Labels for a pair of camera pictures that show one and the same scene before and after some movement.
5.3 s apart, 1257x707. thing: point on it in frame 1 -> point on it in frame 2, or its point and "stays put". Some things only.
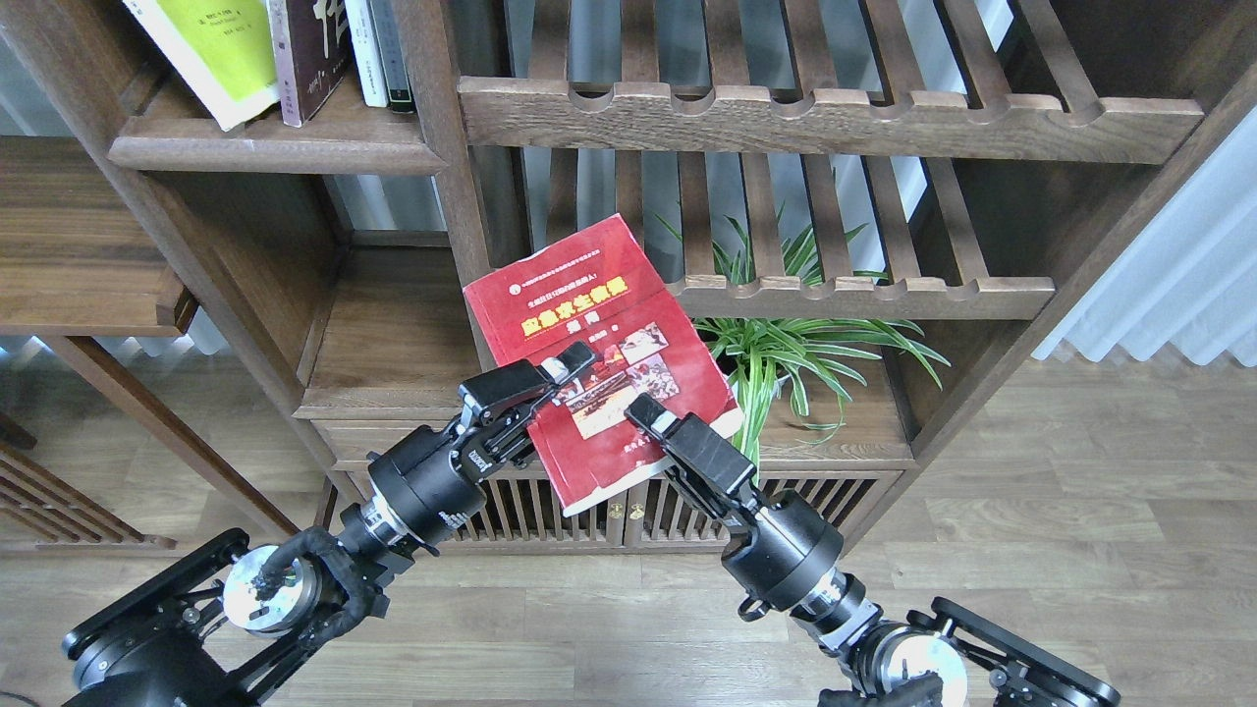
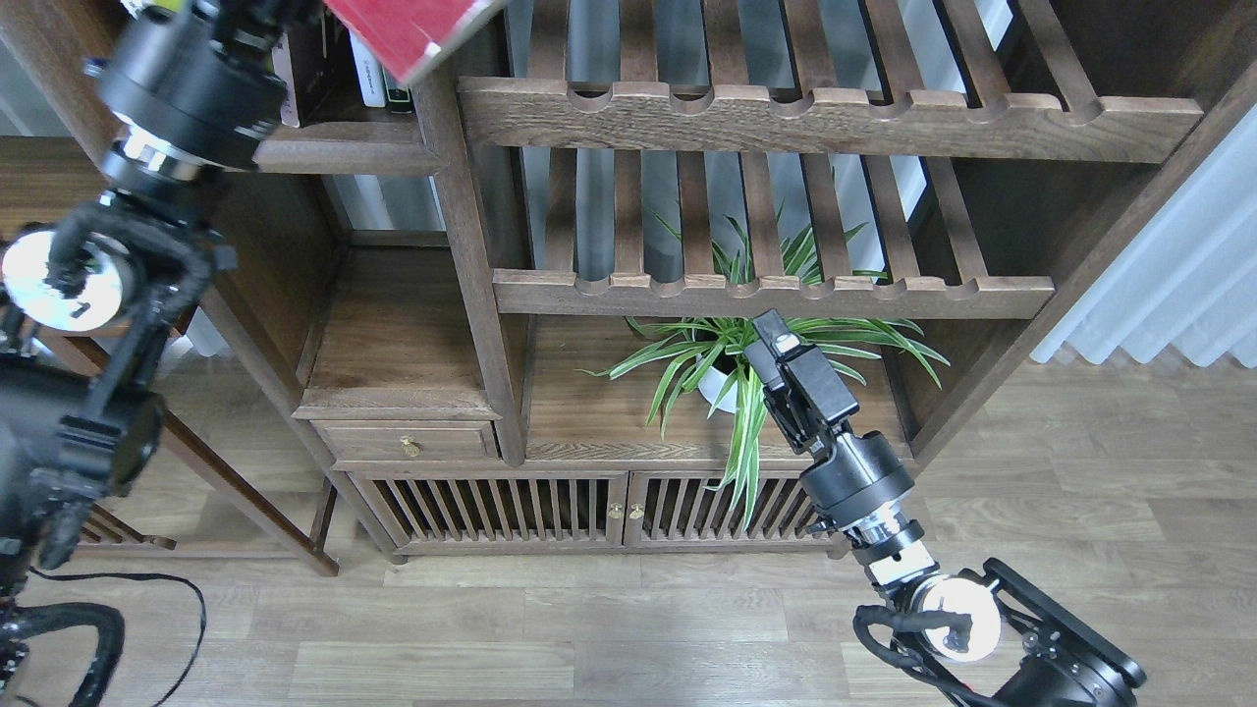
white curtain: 1188,277 stays put
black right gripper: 783,548 -> 851,480
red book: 598,287 -> 412,33
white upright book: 367,52 stays put
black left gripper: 432,484 -> 203,81
